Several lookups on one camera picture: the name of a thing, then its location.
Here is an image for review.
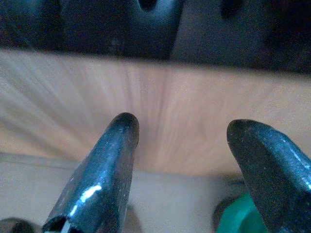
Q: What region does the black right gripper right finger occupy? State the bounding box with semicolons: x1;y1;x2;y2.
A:
226;118;311;233

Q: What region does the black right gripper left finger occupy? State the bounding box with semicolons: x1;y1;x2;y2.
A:
42;113;140;233

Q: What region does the green plastic item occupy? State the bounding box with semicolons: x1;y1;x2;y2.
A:
217;193;268;233

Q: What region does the black round item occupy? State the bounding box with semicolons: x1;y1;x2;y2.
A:
0;216;35;233

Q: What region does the light wood drawer front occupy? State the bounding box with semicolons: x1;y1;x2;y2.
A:
0;48;311;176

